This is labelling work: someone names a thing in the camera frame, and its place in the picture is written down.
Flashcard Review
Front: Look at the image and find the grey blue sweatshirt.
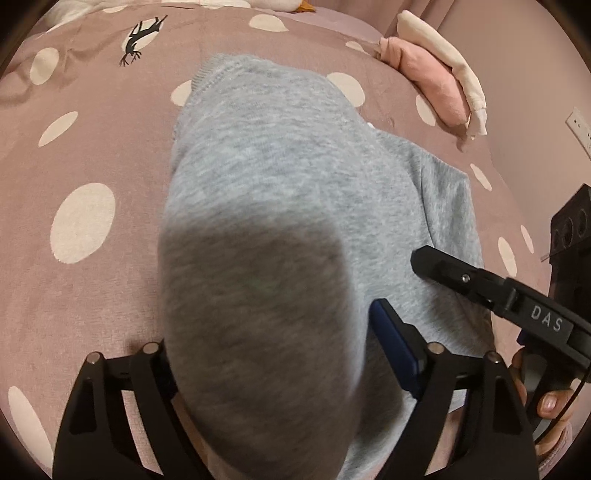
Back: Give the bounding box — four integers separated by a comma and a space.
158, 55, 494, 479

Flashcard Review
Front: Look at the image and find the right hand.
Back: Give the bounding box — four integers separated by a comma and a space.
510, 349, 576, 461

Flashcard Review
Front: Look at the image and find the pink folded garment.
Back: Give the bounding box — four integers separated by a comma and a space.
379, 37, 470, 128

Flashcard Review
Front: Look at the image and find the pink polka dot bedspread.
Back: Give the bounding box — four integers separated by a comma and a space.
1, 4, 550, 474

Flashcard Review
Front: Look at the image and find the cream folded garment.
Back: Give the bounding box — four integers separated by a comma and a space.
397, 10, 488, 137

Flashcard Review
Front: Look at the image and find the white plush pillow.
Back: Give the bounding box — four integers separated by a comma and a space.
43, 0, 315, 27

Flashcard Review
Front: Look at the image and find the wall power socket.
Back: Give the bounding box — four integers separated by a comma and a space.
565, 107, 591, 158

